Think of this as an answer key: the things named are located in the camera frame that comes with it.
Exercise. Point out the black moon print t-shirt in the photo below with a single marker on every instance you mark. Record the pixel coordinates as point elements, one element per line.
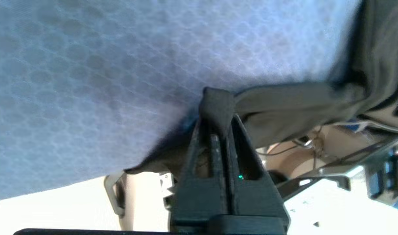
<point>283,104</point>

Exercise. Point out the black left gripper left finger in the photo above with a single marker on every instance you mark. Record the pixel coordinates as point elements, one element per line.
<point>202,199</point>

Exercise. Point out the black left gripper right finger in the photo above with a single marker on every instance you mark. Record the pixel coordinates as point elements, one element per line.
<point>254,199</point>

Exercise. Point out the blue power adapter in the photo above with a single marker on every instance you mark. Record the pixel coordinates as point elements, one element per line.
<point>352,125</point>

